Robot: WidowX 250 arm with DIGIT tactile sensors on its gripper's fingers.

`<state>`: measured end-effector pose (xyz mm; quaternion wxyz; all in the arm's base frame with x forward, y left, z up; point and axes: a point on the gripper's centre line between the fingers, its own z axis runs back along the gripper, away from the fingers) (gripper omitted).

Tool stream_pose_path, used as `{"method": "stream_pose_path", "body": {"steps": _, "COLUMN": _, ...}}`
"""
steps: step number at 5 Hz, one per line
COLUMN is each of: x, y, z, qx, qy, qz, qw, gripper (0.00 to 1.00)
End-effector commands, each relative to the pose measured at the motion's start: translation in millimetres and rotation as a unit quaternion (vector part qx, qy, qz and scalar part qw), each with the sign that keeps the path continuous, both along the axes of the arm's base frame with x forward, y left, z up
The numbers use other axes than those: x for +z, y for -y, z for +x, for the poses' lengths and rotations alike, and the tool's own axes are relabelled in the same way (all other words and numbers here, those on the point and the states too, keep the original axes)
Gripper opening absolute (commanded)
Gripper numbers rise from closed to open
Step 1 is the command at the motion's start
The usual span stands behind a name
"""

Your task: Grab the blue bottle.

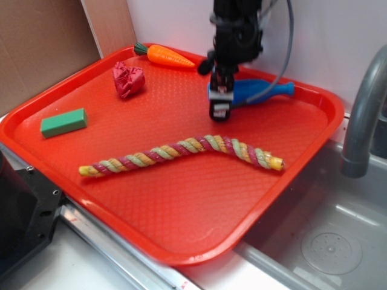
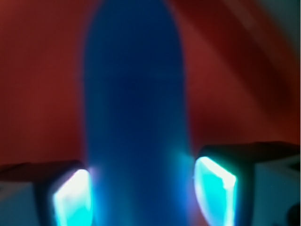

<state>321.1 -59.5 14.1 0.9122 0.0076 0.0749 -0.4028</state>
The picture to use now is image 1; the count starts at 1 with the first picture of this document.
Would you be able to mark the red plastic tray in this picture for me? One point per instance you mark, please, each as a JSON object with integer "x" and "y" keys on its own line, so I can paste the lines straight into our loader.
{"x": 193, "y": 208}

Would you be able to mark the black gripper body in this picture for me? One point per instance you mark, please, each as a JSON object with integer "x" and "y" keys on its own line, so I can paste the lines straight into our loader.
{"x": 237, "y": 37}

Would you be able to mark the brown cardboard panel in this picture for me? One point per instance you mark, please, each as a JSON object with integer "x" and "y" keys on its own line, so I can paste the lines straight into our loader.
{"x": 44, "y": 42}

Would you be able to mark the green rectangular block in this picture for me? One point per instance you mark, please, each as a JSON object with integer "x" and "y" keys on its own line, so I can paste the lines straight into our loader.
{"x": 64, "y": 123}

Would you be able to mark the multicolour twisted rope toy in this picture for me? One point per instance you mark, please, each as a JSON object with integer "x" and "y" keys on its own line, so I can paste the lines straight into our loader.
{"x": 190, "y": 146}

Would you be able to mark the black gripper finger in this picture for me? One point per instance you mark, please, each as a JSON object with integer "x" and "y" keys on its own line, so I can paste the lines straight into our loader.
{"x": 219, "y": 111}
{"x": 221, "y": 84}

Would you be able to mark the grey toy sink basin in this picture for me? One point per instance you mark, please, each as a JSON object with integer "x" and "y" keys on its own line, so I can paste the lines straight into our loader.
{"x": 325, "y": 231}

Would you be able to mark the grey toy faucet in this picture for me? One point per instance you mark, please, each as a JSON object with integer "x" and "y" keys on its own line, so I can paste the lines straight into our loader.
{"x": 366, "y": 131}

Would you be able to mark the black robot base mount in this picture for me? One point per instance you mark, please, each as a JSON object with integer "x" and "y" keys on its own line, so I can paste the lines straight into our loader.
{"x": 30, "y": 207}

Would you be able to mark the blue plastic toy bottle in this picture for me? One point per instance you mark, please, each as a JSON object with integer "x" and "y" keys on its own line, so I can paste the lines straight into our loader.
{"x": 248, "y": 88}

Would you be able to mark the orange toy carrot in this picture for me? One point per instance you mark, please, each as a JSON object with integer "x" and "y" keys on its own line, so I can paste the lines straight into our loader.
{"x": 162, "y": 56}

